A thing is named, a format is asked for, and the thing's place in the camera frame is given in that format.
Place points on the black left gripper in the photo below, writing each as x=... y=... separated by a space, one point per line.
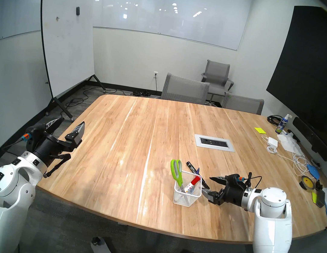
x=47 y=147

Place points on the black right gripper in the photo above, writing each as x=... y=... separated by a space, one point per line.
x=232 y=196

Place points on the red capped white marker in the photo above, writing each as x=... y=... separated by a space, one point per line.
x=194 y=181

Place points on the black permanent marker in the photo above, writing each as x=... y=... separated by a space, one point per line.
x=191 y=166

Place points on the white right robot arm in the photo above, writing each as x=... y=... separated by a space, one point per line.
x=272 y=235

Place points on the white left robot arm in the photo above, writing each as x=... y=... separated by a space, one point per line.
x=6 y=195

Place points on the blue ballpoint pen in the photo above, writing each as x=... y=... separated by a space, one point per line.
x=197 y=170

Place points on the grey table power outlet box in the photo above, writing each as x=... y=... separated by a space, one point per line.
x=214 y=143

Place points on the yellow sticky note pad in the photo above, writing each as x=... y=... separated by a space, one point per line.
x=260 y=130

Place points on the white power adapter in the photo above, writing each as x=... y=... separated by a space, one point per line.
x=272 y=142

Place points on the white crumpled tissue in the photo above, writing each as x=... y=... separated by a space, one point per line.
x=289 y=143

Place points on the grey mesh office chair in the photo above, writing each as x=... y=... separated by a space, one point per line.
x=184 y=89
x=243 y=104

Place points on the whiteboard cleaner spray bottle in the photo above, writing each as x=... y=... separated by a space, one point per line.
x=282 y=125

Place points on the black and yellow tape roll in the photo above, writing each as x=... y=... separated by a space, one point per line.
x=308 y=182

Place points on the mobile whiteboard on stand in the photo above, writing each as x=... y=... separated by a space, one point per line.
x=67 y=37

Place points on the yellow note flag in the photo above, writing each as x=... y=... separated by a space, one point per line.
x=314 y=197

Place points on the blue flat plastic item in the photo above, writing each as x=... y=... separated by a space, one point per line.
x=314 y=171

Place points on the small black clip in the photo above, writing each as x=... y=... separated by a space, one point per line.
x=318 y=185

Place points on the dark grey eraser block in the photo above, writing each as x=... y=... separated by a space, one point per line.
x=321 y=199

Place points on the black video sound bar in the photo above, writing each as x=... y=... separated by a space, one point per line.
x=311 y=137

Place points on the grey office chair with armrests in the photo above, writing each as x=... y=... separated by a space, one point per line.
x=217 y=71

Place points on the small black whiteboard magnet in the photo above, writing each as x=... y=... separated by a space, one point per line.
x=78 y=11

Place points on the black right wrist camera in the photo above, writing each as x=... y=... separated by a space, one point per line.
x=235 y=179

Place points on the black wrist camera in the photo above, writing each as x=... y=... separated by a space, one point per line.
x=35 y=133
x=235 y=179

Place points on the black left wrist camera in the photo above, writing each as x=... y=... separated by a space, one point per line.
x=35 y=133

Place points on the wide glass wall whiteboard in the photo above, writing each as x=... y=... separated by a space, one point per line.
x=167 y=21

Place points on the large black wall screen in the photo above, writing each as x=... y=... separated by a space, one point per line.
x=317 y=74

